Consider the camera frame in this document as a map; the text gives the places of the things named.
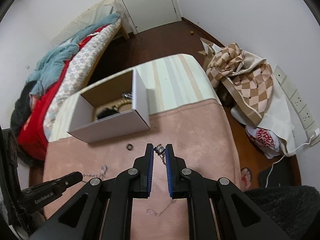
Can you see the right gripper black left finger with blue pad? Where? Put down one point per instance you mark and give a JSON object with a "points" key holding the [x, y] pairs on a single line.
{"points": [[143, 183]]}

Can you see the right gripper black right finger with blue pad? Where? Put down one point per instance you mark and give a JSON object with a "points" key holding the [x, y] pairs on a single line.
{"points": [[177, 187]]}

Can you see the black fitness band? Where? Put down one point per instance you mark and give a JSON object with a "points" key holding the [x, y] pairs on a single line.
{"points": [[106, 112]]}

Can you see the pink fuzzy table mat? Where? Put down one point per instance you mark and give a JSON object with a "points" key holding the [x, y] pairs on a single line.
{"points": [[199, 133]]}

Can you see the red flip flop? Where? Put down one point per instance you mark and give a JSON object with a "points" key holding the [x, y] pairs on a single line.
{"points": [[246, 178]]}

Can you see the white cardboard box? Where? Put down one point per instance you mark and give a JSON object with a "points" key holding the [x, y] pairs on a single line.
{"points": [[127, 94]]}

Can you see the red blanket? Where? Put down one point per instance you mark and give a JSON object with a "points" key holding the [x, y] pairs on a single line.
{"points": [[31, 137]]}

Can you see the striped pastel tablecloth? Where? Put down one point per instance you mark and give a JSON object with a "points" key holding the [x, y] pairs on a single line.
{"points": [[171, 81]]}

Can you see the red white plastic bag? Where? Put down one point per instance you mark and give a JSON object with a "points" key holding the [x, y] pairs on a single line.
{"points": [[266, 140]]}

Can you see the black fuzzy garment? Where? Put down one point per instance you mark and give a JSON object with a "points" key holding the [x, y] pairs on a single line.
{"points": [[22, 109]]}

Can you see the checkered white grey quilt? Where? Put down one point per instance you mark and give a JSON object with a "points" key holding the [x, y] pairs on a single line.
{"points": [[78, 70]]}

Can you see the checkered beige cloth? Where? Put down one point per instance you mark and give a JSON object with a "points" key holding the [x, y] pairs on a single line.
{"points": [[247, 77]]}

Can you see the teal blue blanket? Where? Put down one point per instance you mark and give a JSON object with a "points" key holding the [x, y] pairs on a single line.
{"points": [[49, 68]]}

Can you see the white door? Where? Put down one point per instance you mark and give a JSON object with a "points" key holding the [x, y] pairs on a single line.
{"points": [[147, 14]]}

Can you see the white wall socket strip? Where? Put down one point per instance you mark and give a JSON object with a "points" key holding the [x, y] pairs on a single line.
{"points": [[309, 125]]}

